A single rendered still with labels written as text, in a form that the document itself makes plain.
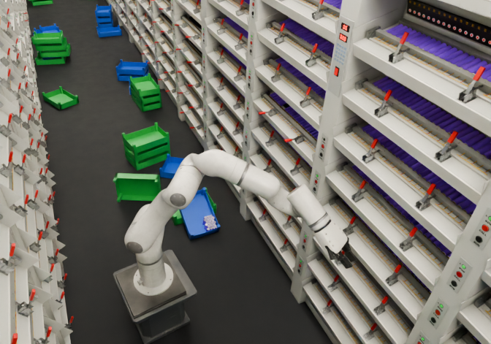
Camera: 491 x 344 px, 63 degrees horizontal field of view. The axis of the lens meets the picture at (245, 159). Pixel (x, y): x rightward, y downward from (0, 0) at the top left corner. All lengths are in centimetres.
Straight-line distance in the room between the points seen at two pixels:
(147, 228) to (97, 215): 126
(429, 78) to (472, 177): 30
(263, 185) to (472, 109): 67
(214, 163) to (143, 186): 161
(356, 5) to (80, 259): 207
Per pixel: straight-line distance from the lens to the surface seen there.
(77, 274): 263
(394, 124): 140
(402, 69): 132
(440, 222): 137
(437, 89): 124
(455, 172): 126
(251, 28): 213
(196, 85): 319
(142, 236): 172
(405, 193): 143
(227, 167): 138
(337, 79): 154
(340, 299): 203
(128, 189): 300
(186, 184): 145
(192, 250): 261
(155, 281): 203
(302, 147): 188
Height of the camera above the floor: 197
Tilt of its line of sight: 36 degrees down
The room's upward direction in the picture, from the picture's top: 3 degrees clockwise
